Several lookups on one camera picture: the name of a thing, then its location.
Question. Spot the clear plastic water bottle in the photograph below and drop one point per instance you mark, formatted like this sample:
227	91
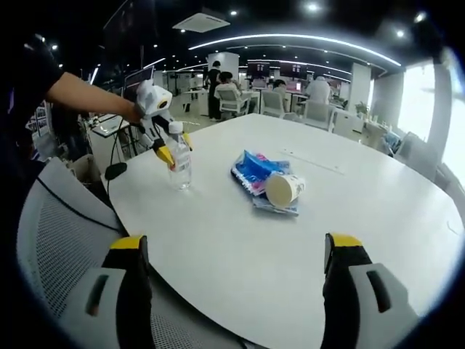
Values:
180	163

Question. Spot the blue sponge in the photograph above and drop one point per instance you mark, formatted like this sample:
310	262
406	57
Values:
287	211

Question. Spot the long ceiling light strip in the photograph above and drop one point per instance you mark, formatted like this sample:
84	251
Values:
290	37

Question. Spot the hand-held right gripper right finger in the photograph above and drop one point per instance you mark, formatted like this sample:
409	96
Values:
338	301

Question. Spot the dark monitor screen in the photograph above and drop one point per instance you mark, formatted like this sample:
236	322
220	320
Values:
138	81

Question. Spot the white table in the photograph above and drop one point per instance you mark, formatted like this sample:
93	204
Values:
254	254

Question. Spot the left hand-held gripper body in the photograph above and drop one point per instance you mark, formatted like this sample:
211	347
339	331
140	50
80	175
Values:
152	100

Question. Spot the blue white poster board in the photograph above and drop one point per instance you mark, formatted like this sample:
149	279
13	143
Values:
40	121

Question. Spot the white mesh office chair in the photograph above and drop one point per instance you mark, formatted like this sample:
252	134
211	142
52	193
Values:
65	236

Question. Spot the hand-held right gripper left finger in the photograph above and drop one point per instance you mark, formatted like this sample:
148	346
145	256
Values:
134	298

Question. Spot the white paper cup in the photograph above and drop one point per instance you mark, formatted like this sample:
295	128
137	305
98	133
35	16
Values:
283	189

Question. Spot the green potted plant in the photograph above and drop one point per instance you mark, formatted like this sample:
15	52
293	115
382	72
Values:
361	108

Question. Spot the ceiling air vent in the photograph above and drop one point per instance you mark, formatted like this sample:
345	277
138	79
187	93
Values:
201	22

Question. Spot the white table socket panel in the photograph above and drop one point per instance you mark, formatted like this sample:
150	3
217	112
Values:
312	161

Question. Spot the blue tissue pack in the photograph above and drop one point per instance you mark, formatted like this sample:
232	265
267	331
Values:
252	167

